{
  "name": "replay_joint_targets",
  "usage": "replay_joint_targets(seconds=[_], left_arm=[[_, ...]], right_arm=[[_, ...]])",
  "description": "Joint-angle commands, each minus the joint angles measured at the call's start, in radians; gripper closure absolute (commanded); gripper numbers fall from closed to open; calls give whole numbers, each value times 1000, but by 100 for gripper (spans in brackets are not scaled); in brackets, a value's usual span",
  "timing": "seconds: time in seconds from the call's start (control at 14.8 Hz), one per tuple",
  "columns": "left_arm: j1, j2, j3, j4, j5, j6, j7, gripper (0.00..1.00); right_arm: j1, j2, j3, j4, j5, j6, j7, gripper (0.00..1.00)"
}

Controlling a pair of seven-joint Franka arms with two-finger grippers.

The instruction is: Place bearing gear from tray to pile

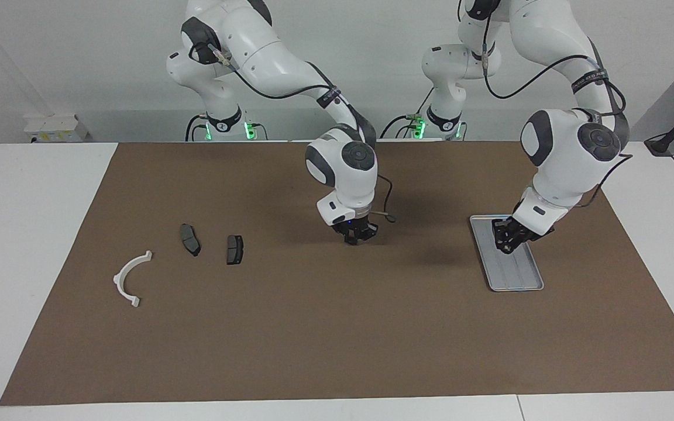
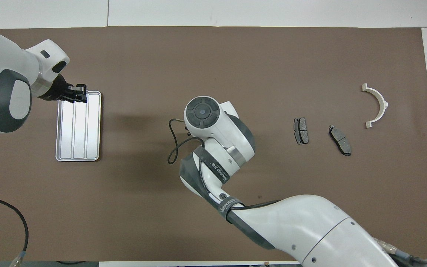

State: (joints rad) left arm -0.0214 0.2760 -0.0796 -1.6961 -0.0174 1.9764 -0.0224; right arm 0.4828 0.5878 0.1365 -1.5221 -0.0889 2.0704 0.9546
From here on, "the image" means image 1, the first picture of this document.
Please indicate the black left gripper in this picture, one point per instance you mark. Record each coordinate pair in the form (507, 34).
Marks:
(527, 230)

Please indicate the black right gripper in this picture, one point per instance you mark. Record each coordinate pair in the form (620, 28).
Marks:
(357, 227)

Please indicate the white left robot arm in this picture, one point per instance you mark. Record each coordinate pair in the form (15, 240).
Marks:
(571, 152)

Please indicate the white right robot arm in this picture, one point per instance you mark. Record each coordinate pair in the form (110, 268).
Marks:
(267, 58)

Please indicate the silver metal tray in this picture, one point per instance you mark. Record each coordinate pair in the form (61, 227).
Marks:
(515, 275)

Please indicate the brown table mat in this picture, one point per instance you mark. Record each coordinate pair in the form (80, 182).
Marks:
(337, 327)

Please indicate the dark grey rectangular brake pad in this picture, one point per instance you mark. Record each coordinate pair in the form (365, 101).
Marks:
(234, 250)

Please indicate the dark grey curved brake pad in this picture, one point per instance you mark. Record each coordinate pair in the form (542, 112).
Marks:
(189, 240)

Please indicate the white power box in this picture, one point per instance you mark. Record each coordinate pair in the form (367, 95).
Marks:
(56, 128)

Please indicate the white curved plastic bracket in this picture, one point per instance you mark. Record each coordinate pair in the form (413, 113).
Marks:
(121, 276)

